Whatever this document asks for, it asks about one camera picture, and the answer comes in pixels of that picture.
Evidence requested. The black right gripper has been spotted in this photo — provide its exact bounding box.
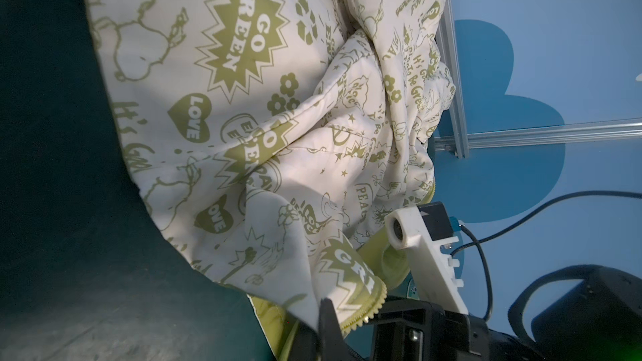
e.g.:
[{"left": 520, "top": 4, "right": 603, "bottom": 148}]
[{"left": 369, "top": 298, "right": 490, "bottom": 361}]

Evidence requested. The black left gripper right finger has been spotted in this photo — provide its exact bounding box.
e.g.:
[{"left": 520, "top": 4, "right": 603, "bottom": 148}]
[{"left": 319, "top": 298, "right": 364, "bottom": 361}]

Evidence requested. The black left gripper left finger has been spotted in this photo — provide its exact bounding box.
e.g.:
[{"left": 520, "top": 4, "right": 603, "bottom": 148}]
[{"left": 287, "top": 323, "right": 319, "bottom": 361}]

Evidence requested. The cream green printed jacket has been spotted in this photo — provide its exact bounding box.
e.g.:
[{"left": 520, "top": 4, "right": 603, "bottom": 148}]
[{"left": 85, "top": 0, "right": 456, "bottom": 360}]

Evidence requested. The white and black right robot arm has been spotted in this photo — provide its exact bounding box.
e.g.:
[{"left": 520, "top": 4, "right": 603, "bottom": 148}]
[{"left": 369, "top": 265, "right": 641, "bottom": 360}]

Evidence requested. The green labelled pineapple can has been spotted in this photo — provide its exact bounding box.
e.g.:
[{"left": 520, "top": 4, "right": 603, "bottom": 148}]
[{"left": 402, "top": 274, "right": 420, "bottom": 300}]

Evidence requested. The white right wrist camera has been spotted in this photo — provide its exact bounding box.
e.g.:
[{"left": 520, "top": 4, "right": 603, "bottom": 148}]
[{"left": 385, "top": 202, "right": 469, "bottom": 315}]

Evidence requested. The aluminium back frame rail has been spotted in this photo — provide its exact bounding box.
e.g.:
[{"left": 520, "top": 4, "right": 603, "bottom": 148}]
[{"left": 436, "top": 0, "right": 470, "bottom": 159}]

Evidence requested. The aluminium right frame post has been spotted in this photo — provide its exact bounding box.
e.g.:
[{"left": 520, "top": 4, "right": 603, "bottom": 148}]
[{"left": 463, "top": 118, "right": 641, "bottom": 150}]

